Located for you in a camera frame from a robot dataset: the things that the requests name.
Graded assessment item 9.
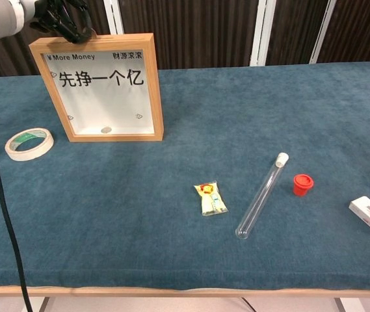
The wooden frame money box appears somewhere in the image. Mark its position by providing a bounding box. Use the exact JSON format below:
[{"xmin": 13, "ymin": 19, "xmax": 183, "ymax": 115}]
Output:
[{"xmin": 28, "ymin": 32, "xmax": 165, "ymax": 143}]

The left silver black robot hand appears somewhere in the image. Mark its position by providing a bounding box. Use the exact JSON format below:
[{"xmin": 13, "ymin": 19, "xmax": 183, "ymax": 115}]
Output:
[{"xmin": 28, "ymin": 0, "xmax": 96, "ymax": 45}]

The white partition post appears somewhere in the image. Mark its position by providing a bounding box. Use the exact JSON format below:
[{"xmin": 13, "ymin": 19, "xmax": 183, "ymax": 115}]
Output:
[
  {"xmin": 308, "ymin": 0, "xmax": 337, "ymax": 65},
  {"xmin": 250, "ymin": 0, "xmax": 277, "ymax": 67},
  {"xmin": 102, "ymin": 0, "xmax": 126, "ymax": 35}
]

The teal velvet tablecloth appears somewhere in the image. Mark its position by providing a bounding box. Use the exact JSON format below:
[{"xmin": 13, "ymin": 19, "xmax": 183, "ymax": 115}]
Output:
[{"xmin": 0, "ymin": 60, "xmax": 370, "ymax": 293}]

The glass test tube white cap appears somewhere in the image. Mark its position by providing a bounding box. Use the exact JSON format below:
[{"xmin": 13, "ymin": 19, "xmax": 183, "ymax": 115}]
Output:
[{"xmin": 235, "ymin": 152, "xmax": 290, "ymax": 241}]

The beige masking tape roll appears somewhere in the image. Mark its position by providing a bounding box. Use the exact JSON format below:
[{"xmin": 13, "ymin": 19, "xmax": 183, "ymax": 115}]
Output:
[{"xmin": 4, "ymin": 127, "xmax": 55, "ymax": 162}]

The small red plastic cup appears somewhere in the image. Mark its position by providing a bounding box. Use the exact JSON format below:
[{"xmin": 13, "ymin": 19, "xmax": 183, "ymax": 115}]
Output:
[{"xmin": 293, "ymin": 174, "xmax": 315, "ymax": 198}]

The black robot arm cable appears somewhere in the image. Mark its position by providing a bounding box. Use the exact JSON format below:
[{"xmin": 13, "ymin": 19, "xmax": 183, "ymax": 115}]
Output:
[{"xmin": 0, "ymin": 0, "xmax": 33, "ymax": 312}]

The yellow snack packet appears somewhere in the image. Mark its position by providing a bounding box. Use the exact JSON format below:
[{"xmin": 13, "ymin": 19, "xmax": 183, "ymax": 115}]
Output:
[{"xmin": 193, "ymin": 181, "xmax": 230, "ymax": 216}]

